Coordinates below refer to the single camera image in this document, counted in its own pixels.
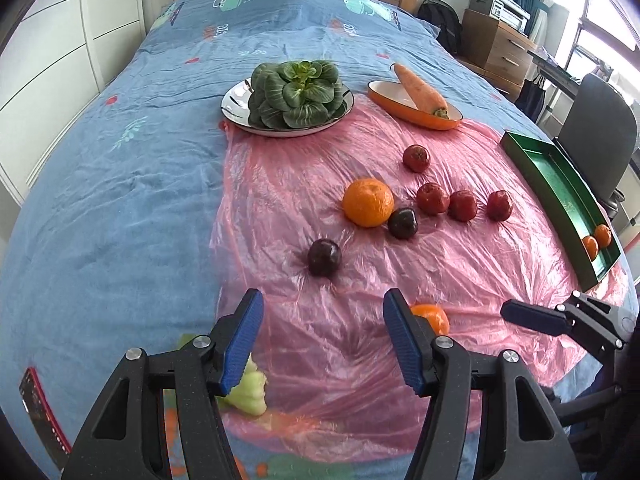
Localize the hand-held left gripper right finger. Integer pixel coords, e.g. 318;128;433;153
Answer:
382;288;583;480

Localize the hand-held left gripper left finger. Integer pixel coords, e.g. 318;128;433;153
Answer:
61;288;265;480

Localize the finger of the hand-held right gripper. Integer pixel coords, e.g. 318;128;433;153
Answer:
501;292;628;358

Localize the dark purple plum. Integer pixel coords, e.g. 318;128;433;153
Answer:
307;239;343;277
388;208;419;240

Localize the red apple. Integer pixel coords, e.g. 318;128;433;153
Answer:
448;190;478;222
416;182;451;215
403;144;431;173
486;190;514;222

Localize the green rectangular tray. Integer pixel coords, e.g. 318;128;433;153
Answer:
501;130;623;292

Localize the large orange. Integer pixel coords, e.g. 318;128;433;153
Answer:
342;178;395;228

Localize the pink plastic sheet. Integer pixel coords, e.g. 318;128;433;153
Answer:
209;95;631;463

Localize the black office chair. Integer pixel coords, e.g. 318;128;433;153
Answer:
552;72;640;221

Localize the blue printed bed blanket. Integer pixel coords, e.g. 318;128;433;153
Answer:
0;0;640;480

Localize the red phone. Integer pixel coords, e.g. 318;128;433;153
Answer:
19;367;73;471

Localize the black hanging bag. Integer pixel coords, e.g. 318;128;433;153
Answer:
516;74;551;123

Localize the white round plate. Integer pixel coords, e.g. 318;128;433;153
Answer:
221;78;355;137

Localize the orange oval dish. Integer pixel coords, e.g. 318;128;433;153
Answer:
367;80;464;131

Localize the orange carrot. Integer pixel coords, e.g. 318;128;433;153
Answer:
392;63;449;120

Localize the green bok choy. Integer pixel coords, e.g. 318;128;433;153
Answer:
247;60;348;130

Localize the wooden cabinet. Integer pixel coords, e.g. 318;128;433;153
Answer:
460;8;538;101

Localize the window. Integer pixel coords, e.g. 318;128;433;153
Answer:
542;0;640;91

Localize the black backpack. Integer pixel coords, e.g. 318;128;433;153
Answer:
417;0;463;56

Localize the grey printer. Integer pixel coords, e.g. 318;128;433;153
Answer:
470;0;532;31

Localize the white wardrobe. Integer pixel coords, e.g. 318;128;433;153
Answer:
0;0;151;206

